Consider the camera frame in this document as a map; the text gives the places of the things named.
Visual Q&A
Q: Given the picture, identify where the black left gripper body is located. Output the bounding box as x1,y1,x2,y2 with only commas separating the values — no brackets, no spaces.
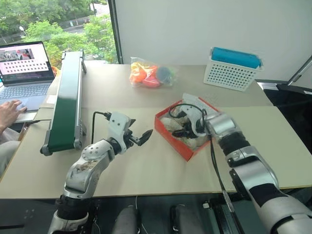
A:
122,130,141,150

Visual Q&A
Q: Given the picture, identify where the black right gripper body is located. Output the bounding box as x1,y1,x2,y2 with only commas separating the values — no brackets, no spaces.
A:
184,121,197,136

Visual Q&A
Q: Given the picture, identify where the red cardboard box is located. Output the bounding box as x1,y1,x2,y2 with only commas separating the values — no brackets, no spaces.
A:
154,92,221,162

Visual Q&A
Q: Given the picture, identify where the person's hand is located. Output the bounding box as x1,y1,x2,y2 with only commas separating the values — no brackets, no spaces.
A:
0,99,27,132

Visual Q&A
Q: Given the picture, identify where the pink plush toy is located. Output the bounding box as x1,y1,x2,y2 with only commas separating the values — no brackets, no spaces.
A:
142,75,160,88

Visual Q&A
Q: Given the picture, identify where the orange plush toy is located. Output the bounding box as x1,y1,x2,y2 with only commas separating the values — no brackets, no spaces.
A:
130,62,156,83

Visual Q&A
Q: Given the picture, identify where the dark blue round toy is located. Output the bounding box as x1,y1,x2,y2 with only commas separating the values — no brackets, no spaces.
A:
156,66,171,82

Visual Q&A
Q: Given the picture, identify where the clear plastic bag of toys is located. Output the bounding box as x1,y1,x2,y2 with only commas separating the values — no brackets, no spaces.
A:
129,57,180,89

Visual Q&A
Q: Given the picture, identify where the white perforated plastic basket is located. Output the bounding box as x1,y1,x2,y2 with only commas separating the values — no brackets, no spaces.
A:
203,47,265,93

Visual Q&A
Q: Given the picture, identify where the dark grey rounded shape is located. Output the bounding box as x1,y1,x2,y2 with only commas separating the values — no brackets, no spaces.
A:
113,206,138,234

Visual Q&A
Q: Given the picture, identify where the blue rolled item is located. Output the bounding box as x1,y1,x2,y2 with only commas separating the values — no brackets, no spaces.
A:
211,47,263,69

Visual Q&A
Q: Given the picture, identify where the black side table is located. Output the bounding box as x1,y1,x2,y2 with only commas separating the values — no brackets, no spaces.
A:
254,79,312,156

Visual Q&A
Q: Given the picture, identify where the grey laptop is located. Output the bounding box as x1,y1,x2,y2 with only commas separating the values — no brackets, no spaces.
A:
0,40,56,124

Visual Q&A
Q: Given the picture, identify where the person's clothed leg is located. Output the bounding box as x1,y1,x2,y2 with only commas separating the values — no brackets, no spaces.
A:
0,126,21,177

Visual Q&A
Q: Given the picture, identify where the silver metal pole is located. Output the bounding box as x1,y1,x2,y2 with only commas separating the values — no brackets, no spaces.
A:
287,55,312,86

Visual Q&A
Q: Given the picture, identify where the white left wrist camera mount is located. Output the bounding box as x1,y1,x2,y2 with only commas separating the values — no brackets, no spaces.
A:
107,112,132,147

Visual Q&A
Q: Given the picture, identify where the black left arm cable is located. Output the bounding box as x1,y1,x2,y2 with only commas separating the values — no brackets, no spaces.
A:
91,111,112,144

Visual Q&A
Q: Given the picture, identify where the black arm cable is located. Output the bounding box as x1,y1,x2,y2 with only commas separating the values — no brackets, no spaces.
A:
169,103,235,213
91,111,112,144

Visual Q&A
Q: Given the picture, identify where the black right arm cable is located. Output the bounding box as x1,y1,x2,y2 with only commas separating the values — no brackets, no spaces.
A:
169,103,235,213

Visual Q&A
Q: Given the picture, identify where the green conveyor belt silver frame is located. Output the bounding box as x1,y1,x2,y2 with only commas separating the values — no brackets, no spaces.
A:
40,49,88,156

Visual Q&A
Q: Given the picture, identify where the black window frame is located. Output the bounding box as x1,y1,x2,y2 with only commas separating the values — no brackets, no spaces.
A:
108,0,124,65

